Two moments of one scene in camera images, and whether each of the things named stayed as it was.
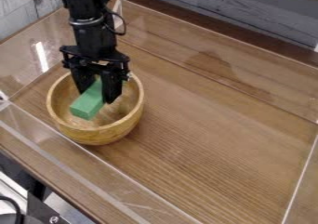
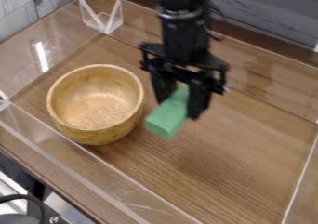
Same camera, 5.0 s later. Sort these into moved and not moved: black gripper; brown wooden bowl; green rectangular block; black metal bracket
Moved: green rectangular block; black gripper
Not moved: black metal bracket; brown wooden bowl
